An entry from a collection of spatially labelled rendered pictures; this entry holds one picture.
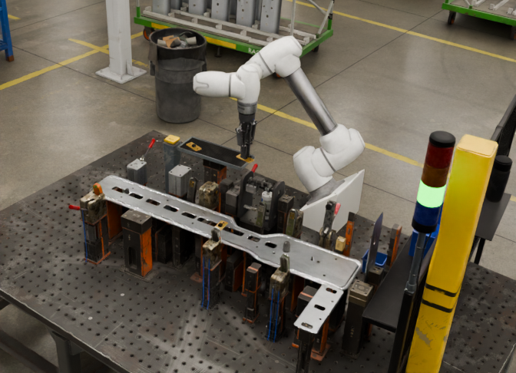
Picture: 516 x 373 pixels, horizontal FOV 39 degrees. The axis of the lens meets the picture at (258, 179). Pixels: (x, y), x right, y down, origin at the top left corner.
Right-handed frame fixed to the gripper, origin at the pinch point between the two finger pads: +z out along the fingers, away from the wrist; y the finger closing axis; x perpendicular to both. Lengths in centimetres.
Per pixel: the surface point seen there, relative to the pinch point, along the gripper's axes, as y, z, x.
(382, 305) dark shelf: 18, 29, 89
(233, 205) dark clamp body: 5.2, 28.3, -1.5
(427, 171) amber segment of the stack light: 66, -66, 116
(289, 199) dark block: -5.6, 18.9, 23.2
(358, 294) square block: 22, 26, 79
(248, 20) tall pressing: -337, 88, -277
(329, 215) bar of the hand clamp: -3.9, 16.3, 46.1
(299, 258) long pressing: 14, 31, 44
